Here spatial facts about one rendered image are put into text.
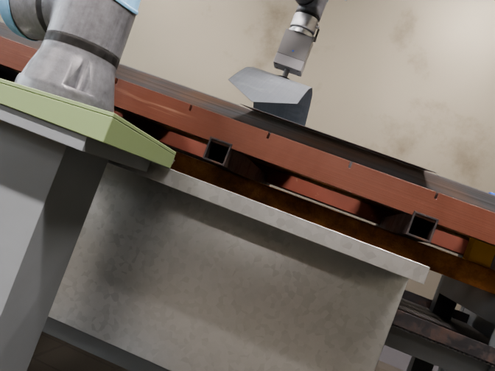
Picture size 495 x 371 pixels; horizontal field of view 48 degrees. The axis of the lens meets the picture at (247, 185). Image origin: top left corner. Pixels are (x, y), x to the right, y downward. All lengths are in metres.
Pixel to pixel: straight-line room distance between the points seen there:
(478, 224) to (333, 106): 2.84
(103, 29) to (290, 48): 0.85
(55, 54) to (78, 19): 0.06
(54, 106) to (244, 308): 0.57
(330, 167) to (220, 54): 3.06
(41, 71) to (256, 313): 0.61
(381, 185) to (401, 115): 2.80
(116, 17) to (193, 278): 0.54
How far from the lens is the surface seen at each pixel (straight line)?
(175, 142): 1.95
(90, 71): 0.87
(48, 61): 0.87
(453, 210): 1.19
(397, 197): 1.17
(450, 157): 3.95
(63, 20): 0.90
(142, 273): 1.18
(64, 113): 0.77
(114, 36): 0.90
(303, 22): 1.66
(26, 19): 1.00
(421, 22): 4.15
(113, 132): 0.75
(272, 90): 1.41
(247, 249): 1.13
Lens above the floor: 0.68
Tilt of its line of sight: 1 degrees up
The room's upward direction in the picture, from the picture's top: 21 degrees clockwise
